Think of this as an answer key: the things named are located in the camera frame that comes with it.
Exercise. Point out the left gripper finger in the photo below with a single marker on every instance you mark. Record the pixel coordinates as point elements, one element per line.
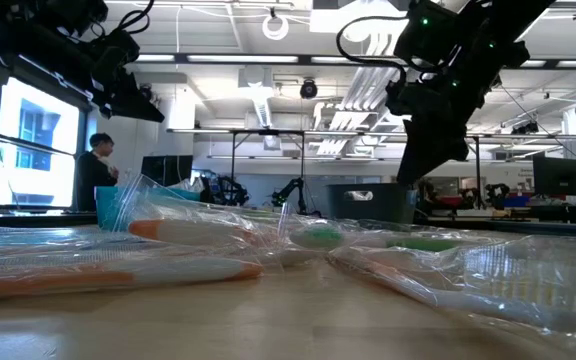
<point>113,112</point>
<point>135,95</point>

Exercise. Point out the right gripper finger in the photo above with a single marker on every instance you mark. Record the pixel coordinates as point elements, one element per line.
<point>425,155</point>

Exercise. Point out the black background robot arm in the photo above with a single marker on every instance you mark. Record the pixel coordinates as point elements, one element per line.
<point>228,192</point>
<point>290,190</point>

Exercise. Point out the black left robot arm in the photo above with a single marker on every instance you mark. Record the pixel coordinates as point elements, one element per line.
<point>83,10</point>

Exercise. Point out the person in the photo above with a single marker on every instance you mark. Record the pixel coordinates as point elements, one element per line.
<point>93,175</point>

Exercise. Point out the black monitor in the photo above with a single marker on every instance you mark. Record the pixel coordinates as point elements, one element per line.
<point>558,175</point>
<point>165,170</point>

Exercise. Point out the green wrapped toothbrush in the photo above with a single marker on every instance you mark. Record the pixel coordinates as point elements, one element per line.
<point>418,245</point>

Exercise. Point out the turquoise plastic bin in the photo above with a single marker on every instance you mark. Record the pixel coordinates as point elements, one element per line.
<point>105,205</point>

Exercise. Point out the blue background box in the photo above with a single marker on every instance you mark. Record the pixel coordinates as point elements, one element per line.
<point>516,201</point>

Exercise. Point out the long background workbench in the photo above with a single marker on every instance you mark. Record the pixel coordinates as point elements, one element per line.
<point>543,215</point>

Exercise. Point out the orange wrapped toothbrush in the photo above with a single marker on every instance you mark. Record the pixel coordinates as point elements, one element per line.
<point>68,280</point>
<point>193,231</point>
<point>468,300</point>

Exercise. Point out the black overhead camera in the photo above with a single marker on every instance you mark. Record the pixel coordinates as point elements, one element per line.
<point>146,92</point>
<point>308,89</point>

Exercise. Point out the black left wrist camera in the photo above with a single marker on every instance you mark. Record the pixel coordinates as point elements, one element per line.
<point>115,52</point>

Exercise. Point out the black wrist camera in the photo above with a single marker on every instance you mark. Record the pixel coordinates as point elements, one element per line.
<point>425,32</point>
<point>115,52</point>

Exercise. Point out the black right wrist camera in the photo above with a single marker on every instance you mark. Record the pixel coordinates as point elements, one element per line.
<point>425,32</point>

